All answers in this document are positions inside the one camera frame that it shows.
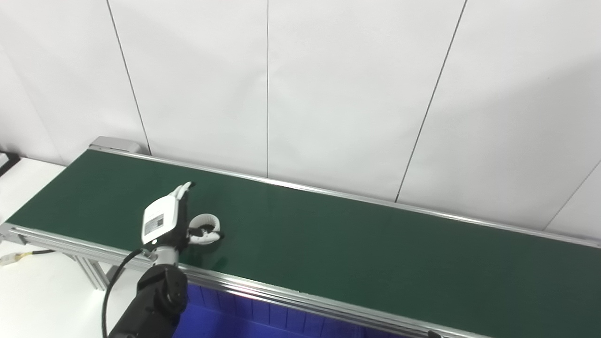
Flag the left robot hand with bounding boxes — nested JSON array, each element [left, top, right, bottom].
[[141, 181, 225, 256]]

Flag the white toothed ring part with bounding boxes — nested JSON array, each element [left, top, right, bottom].
[[188, 214, 222, 245]]

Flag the aluminium conveyor leg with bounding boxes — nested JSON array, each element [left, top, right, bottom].
[[66, 253, 120, 292]]

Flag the grey conveyor motor housing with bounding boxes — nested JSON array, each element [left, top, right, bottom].
[[89, 136, 141, 154]]

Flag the blue plastic bin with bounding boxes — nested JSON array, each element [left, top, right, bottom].
[[171, 282, 404, 338]]

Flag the green conveyor belt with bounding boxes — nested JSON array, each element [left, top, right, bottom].
[[6, 149, 601, 338], [0, 148, 601, 338]]

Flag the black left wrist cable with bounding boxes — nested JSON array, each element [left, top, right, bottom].
[[101, 248, 146, 338]]

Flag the white connector with wires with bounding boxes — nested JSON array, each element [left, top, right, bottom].
[[0, 249, 57, 267]]

